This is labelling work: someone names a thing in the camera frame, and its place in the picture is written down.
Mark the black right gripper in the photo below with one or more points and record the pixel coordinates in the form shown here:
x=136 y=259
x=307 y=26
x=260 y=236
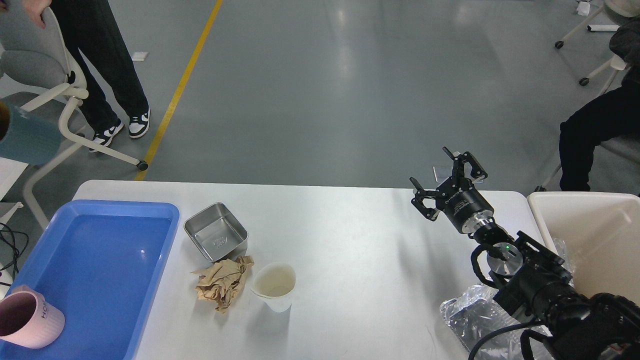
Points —
x=462 y=205

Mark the square stainless steel container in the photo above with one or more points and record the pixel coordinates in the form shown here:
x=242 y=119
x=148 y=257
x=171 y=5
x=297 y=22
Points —
x=217 y=233

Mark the pink ribbed mug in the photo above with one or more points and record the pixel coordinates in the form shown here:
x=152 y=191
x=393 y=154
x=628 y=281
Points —
x=28 y=320

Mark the dark green mug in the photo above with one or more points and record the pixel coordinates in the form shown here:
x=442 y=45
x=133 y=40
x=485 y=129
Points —
x=27 y=138

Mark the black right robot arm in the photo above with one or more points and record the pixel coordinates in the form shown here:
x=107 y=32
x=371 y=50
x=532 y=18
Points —
x=532 y=284

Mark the aluminium foil tray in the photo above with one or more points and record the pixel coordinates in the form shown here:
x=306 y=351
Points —
x=473 y=315

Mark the beige plastic bin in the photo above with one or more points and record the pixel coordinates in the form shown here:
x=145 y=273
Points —
x=601 y=235

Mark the seated person in black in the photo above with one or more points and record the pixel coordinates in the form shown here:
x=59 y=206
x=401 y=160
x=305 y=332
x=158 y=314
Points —
x=613 y=114

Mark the white paper cup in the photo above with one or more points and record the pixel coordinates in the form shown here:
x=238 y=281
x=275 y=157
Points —
x=274 y=284

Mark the crumpled brown paper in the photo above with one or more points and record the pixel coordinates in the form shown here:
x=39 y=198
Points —
x=223 y=281

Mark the blue plastic tray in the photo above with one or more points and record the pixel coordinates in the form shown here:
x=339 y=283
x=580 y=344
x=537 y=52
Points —
x=100 y=263

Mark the person in cream shirt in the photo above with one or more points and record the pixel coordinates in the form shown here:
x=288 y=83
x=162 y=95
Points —
x=91 y=34

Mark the white side table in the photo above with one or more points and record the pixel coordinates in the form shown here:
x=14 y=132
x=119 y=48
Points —
x=10 y=171

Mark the grey white office chair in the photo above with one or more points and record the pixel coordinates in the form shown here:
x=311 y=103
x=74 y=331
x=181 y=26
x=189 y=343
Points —
x=38 y=57

